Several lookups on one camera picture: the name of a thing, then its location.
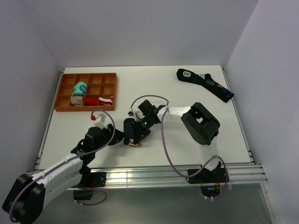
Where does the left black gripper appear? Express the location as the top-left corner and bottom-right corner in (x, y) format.
(93, 123), (126, 152)

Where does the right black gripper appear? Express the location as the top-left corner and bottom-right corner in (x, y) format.
(131, 115), (154, 145)

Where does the navy cartoon sock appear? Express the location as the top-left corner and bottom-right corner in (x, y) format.
(123, 118), (142, 147)

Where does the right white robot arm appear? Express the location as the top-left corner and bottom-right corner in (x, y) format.
(132, 100), (224, 182)

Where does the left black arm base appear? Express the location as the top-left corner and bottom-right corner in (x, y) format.
(73, 172), (107, 206)

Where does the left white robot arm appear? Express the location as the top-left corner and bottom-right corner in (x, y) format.
(2, 124), (124, 224)

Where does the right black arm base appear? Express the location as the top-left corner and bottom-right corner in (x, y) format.
(185, 161), (229, 198)

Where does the red white striped sock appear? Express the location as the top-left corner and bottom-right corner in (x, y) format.
(82, 96), (113, 106)

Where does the orange compartment tray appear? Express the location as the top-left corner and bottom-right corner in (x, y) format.
(54, 73), (117, 112)

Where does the beige rolled sock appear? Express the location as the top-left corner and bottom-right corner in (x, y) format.
(70, 96), (84, 106)

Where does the teal rolled sock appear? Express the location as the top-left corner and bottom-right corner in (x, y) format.
(72, 82), (87, 95)

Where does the black blue sports sock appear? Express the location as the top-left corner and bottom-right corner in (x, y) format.
(177, 69), (234, 103)

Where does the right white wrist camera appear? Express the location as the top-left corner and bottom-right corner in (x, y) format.
(128, 109), (144, 121)

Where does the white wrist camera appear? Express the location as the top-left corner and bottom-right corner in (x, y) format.
(91, 113), (107, 129)
(128, 109), (144, 121)

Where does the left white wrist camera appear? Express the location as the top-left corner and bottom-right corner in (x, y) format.
(91, 113), (107, 129)

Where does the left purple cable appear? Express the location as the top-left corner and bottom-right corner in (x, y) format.
(8, 108), (116, 221)

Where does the aluminium front rail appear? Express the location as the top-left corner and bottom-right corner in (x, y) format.
(22, 163), (268, 191)

